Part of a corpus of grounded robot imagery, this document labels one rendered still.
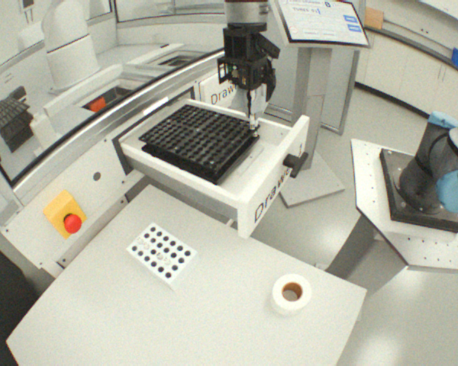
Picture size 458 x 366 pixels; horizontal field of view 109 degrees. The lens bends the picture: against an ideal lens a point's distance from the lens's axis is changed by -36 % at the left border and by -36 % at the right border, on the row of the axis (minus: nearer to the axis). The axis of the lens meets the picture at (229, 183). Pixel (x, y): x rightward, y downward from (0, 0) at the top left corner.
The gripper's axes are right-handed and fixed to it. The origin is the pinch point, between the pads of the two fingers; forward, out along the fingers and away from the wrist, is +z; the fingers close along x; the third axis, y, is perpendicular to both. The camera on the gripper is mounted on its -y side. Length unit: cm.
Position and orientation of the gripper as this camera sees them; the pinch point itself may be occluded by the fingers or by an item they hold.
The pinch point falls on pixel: (253, 111)
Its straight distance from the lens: 54.7
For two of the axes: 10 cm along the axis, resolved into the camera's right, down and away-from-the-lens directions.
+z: 0.5, 7.0, 7.1
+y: -5.4, 6.2, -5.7
